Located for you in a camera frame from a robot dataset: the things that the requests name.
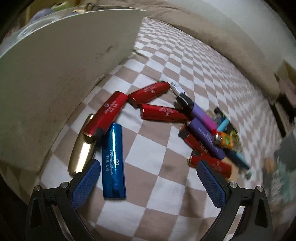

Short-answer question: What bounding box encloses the beige quilted blanket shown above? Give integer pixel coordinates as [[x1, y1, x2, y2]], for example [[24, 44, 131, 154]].
[[97, 1, 280, 100]]

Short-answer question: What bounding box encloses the orange lighter green label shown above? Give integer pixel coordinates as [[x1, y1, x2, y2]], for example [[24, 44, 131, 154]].
[[213, 131, 234, 150]]

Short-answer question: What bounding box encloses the red lighter under purple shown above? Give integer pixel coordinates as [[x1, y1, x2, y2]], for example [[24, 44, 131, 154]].
[[178, 126, 209, 155]]

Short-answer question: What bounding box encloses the red lighter middle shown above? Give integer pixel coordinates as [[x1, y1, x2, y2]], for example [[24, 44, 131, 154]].
[[140, 104, 190, 123]]

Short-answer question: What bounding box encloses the red lighter upper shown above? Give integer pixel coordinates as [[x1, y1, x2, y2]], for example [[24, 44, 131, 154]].
[[128, 81, 171, 108]]

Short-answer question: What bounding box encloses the black gold seal packet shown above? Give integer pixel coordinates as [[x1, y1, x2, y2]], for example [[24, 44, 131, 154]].
[[214, 107, 242, 152]]

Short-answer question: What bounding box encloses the light blue lighter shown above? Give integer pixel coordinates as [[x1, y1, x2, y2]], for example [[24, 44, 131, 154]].
[[217, 118, 229, 132]]

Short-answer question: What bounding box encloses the purple pink gradient vape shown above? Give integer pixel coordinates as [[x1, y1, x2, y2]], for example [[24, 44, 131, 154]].
[[176, 93, 218, 133]]

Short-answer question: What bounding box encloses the checkered bed sheet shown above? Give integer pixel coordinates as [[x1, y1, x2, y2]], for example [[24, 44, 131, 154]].
[[21, 17, 290, 241]]

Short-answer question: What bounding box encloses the blue metallic lighter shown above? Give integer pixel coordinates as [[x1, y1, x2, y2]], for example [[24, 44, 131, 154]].
[[102, 123, 126, 199]]

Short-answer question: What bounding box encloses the red lighter near box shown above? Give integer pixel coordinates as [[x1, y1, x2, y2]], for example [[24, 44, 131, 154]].
[[83, 91, 128, 140]]

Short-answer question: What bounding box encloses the purple lighter with text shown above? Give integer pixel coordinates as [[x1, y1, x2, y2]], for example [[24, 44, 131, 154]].
[[186, 118, 226, 160]]

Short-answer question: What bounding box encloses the clear plastic bag of items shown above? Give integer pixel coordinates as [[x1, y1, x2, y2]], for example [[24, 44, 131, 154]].
[[262, 129, 296, 209]]

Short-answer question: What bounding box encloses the gold metallic lighter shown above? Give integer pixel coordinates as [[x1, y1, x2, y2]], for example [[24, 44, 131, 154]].
[[68, 114, 95, 175]]

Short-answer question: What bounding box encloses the red lighter front right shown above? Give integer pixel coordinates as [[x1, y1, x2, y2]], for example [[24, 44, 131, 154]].
[[187, 151, 232, 179]]

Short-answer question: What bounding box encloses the white silver lighter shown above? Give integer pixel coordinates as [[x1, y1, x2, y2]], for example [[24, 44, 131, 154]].
[[171, 81, 186, 96]]

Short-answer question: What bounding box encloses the white shoe box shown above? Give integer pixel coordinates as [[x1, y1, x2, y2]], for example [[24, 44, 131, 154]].
[[1, 6, 147, 173]]

